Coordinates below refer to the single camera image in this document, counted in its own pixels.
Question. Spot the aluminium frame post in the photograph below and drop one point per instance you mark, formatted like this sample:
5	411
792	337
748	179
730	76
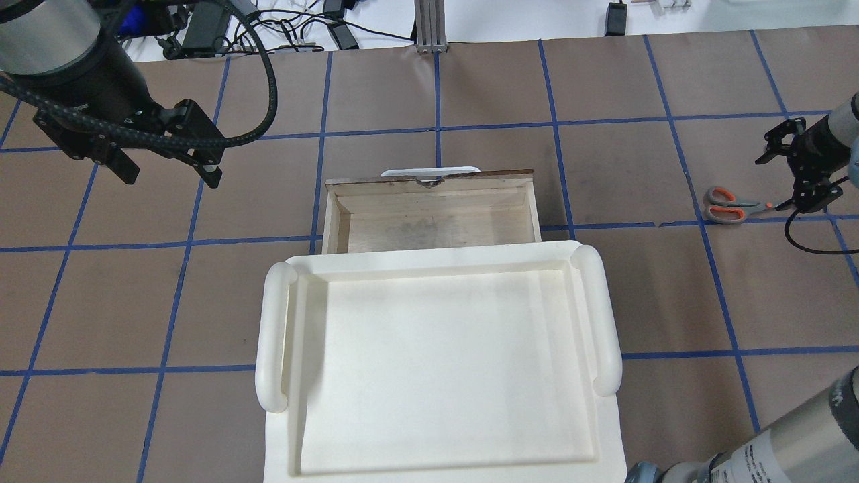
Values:
430	27

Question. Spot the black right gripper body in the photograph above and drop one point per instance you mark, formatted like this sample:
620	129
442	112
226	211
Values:
814	144

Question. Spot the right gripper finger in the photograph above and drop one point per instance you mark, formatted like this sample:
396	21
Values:
802	202
773	148

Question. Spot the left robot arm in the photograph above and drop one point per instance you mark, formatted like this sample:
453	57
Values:
61	51

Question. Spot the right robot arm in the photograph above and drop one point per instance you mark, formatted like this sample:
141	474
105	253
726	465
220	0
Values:
817	441

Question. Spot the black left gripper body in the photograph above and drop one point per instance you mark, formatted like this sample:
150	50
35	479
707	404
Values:
100	87

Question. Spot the grey orange scissors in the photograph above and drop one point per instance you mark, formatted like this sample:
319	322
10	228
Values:
722	206

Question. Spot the white plastic tray cabinet top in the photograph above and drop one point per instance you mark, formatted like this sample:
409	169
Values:
477	364

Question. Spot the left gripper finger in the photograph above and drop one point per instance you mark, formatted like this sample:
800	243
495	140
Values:
122	165
209	171

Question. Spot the black power adapter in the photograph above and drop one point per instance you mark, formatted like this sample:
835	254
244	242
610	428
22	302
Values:
206	31

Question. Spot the wooden drawer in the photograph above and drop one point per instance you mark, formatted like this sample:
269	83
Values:
419	209

